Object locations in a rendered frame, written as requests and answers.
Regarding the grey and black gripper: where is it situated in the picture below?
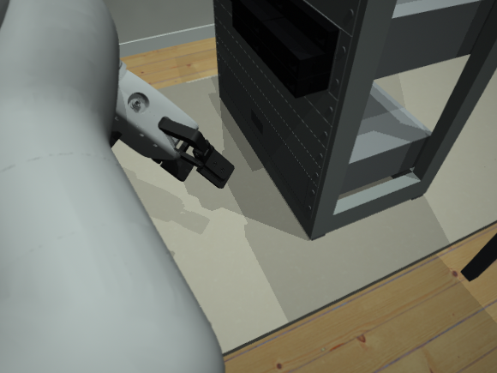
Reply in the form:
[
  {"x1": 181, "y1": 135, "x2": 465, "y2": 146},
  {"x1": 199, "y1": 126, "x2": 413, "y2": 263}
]
[{"x1": 112, "y1": 61, "x2": 235, "y2": 189}]

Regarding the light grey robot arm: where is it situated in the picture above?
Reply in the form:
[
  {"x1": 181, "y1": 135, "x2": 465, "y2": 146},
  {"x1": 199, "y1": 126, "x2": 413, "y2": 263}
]
[{"x1": 0, "y1": 0, "x2": 225, "y2": 373}]

